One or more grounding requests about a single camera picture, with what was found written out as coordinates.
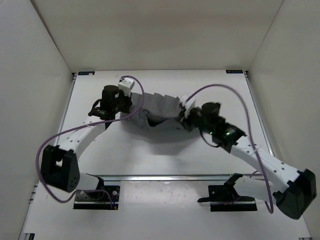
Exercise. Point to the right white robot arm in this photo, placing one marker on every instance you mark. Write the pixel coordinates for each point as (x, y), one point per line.
(290, 189)

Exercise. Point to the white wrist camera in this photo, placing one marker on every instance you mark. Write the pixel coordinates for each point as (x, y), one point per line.
(186, 104)
(126, 85)

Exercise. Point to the grey pleated skirt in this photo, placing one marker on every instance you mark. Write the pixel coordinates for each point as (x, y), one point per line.
(158, 113)

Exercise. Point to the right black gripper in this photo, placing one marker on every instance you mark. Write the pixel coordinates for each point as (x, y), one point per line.
(192, 111)

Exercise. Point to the right blue corner label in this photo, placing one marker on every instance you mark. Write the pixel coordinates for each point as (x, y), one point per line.
(234, 71)

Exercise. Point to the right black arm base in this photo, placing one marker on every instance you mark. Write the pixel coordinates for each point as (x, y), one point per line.
(223, 198)

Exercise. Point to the blue corner label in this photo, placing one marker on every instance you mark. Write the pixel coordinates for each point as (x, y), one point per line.
(234, 71)
(86, 73)

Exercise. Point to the left blue corner label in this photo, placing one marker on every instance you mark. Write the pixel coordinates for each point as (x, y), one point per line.
(86, 73)

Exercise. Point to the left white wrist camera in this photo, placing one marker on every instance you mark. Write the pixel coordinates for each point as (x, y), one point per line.
(126, 85)

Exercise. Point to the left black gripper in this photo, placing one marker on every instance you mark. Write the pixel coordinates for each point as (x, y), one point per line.
(129, 99)

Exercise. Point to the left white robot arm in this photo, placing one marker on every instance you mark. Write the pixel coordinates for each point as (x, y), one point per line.
(59, 165)

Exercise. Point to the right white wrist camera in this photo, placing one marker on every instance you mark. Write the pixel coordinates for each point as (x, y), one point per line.
(186, 104)

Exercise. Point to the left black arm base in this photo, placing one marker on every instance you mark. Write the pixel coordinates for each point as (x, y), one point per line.
(99, 200)

